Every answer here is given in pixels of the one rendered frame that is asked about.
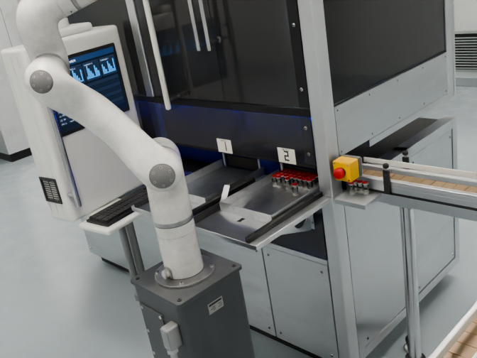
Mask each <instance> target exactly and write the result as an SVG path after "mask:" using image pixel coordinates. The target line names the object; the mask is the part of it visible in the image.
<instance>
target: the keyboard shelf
mask: <svg viewBox="0 0 477 358"><path fill-rule="evenodd" d="M119 200H121V199H118V198H116V199H115V200H113V201H111V202H109V203H108V204H106V205H104V206H102V207H100V208H99V209H97V210H95V211H93V212H91V213H89V214H88V215H86V216H84V218H87V219H89V217H90V216H92V215H93V214H95V213H97V212H100V210H103V209H104V208H106V207H108V206H110V205H112V204H114V203H115V202H117V201H119ZM142 215H143V214H141V213H139V212H133V213H131V214H130V215H128V216H126V217H124V218H123V219H121V220H119V221H118V222H116V223H114V224H112V225H111V226H109V227H105V226H101V225H98V224H92V223H88V222H87V221H86V220H85V221H83V222H82V223H80V224H79V228H80V229H85V230H88V231H91V232H96V233H100V234H105V235H110V234H113V233H114V232H116V231H117V230H119V229H120V228H122V227H124V226H126V225H127V224H129V223H131V222H132V221H134V220H135V219H138V218H139V217H141V216H142Z"/></svg>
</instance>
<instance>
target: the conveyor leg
mask: <svg viewBox="0 0 477 358"><path fill-rule="evenodd" d="M389 205H391V204H389ZM394 206H398V205H394ZM398 207H400V227H401V239H402V261H403V273H404V284H405V306H406V318H407V340H408V352H409V358H422V349H421V335H420V309H419V295H418V281H417V255H416V241H415V215H414V209H412V208H409V207H402V206H398Z"/></svg>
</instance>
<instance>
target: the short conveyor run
mask: <svg viewBox="0 0 477 358"><path fill-rule="evenodd" d="M402 154H403V155H404V156H403V157H402V162H399V161H389V160H384V159H379V158H369V157H363V161H364V162H367V163H362V166H363V174H362V176H361V177H358V178H357V180H362V181H368V186H369V191H372V192H379V193H381V194H382V198H381V199H380V200H379V201H378V202H384V203H388V204H391V205H398V206H402V207H409V208H412V209H416V210H422V211H426V212H433V213H437V214H441V215H447V216H451V217H458V218H461V219H468V220H472V221H476V222H477V173H474V172H469V171H464V170H454V169H449V168H440V167H434V166H424V165H419V164H414V163H410V160H409V157H407V155H408V151H407V150H404V151H403V152H402ZM374 163H376V164H374ZM379 164H381V165H379ZM392 166H395V167H392ZM397 167H399V168H397ZM411 169H414V170H411ZM421 170H423V171H421ZM425 171H428V172H425ZM430 172H433V173H430ZM440 173H442V174H440ZM445 174H447V175H445ZM454 175H456V176H454ZM458 176H461V177H458ZM463 177H466V178H463ZM472 178H475V179H472Z"/></svg>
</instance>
